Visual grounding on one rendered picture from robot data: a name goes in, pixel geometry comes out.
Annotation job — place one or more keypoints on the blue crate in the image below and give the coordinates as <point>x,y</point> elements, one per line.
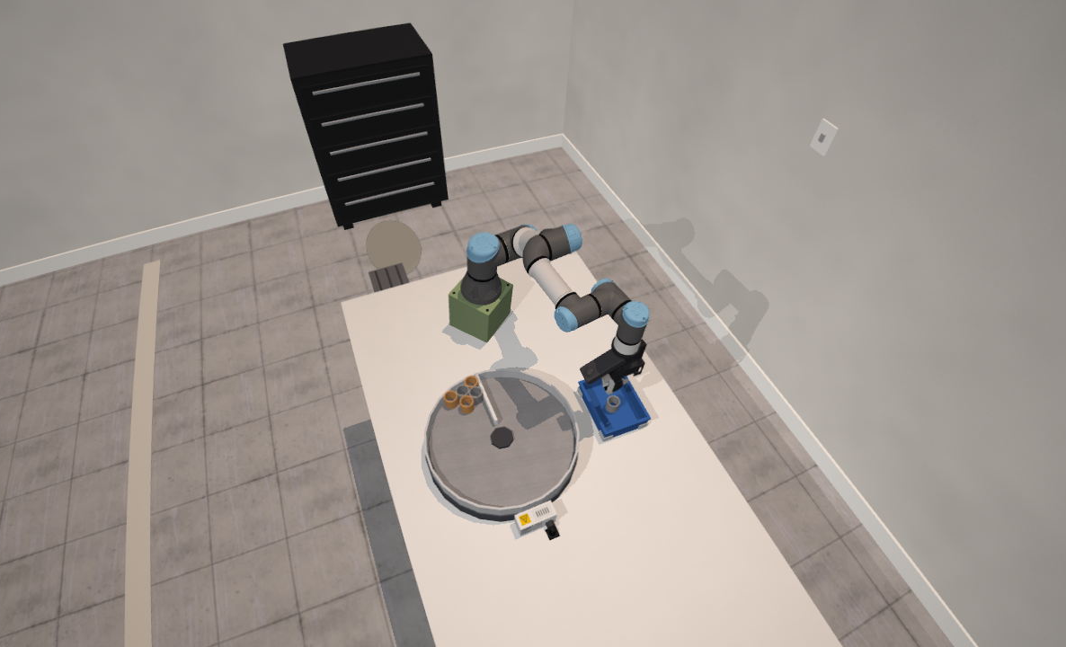
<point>630,413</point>

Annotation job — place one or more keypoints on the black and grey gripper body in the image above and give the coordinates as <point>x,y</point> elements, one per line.
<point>634,362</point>

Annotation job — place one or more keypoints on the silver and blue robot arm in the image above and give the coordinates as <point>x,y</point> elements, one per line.
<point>482,286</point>

